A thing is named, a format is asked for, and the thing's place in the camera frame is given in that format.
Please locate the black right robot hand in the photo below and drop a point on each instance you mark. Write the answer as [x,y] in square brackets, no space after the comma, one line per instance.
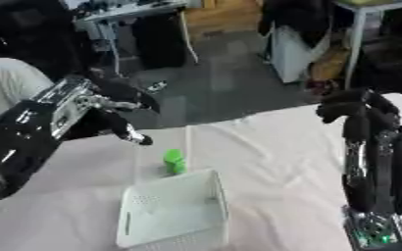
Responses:
[370,137]

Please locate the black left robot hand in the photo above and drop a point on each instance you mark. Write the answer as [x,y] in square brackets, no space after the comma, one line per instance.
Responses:
[114,94]

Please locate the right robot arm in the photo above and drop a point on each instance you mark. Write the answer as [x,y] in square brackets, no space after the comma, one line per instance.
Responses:
[376,230]

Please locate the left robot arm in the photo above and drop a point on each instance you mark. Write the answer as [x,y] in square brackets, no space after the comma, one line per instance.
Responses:
[33,130]

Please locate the black bag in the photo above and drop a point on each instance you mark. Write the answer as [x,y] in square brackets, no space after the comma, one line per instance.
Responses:
[160,42]

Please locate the yellow bag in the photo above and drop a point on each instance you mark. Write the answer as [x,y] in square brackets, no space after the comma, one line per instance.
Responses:
[329,67]

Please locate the white table with clutter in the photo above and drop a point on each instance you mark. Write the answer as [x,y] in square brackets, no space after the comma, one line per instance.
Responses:
[130,13]

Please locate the person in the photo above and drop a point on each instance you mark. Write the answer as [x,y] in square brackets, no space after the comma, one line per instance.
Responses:
[10,85]

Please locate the white metal table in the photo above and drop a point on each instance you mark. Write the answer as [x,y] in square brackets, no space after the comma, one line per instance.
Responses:
[367,29]

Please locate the white cabinet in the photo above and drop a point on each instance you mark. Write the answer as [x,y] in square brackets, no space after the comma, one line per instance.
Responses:
[290,54]

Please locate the white plastic basket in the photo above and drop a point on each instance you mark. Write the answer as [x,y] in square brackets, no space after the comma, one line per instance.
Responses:
[173,212]

